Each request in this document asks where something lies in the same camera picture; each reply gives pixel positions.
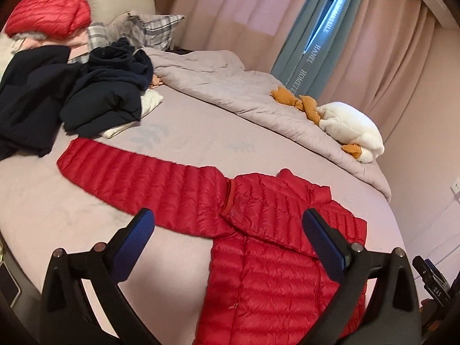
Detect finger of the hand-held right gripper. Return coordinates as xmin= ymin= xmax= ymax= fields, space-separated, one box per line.
xmin=412 ymin=255 xmax=451 ymax=300

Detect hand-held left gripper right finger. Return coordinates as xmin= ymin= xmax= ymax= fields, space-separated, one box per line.
xmin=298 ymin=208 xmax=421 ymax=345

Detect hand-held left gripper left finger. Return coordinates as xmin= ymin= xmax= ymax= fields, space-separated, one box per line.
xmin=39 ymin=208 xmax=159 ymax=345

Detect red down jacket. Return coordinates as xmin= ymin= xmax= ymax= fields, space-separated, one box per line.
xmin=57 ymin=138 xmax=368 ymax=345
xmin=5 ymin=0 xmax=91 ymax=39

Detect pink folded clothes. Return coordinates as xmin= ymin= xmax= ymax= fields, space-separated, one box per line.
xmin=12 ymin=30 xmax=90 ymax=64

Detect bed with pink sheet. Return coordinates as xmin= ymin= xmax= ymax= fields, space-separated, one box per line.
xmin=0 ymin=18 xmax=406 ymax=345

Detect white goose plush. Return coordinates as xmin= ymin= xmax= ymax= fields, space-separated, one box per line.
xmin=270 ymin=86 xmax=385 ymax=164

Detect dark device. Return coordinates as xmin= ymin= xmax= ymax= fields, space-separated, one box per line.
xmin=0 ymin=262 xmax=23 ymax=307

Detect white cloth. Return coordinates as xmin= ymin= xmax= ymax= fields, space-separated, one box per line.
xmin=100 ymin=89 xmax=164 ymax=139

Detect navy puffer jacket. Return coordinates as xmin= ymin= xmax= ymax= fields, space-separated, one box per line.
xmin=59 ymin=68 xmax=144 ymax=139

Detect grey quilt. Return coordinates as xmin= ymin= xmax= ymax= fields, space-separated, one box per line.
xmin=142 ymin=47 xmax=392 ymax=202

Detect navy hoodie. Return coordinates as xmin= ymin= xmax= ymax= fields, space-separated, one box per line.
xmin=88 ymin=38 xmax=155 ymax=90

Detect dark navy coat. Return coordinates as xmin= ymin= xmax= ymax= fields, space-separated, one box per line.
xmin=0 ymin=45 xmax=82 ymax=161

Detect pink curtain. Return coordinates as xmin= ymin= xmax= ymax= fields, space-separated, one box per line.
xmin=172 ymin=0 xmax=460 ymax=152

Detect blue curtain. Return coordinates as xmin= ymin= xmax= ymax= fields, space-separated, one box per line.
xmin=270 ymin=0 xmax=368 ymax=98

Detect plaid pillow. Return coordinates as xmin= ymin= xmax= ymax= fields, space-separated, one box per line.
xmin=87 ymin=14 xmax=186 ymax=51

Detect beige pillow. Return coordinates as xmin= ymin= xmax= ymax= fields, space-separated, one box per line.
xmin=83 ymin=0 xmax=156 ymax=26

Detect folded red down jacket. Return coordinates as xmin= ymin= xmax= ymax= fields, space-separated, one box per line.
xmin=5 ymin=0 xmax=91 ymax=39

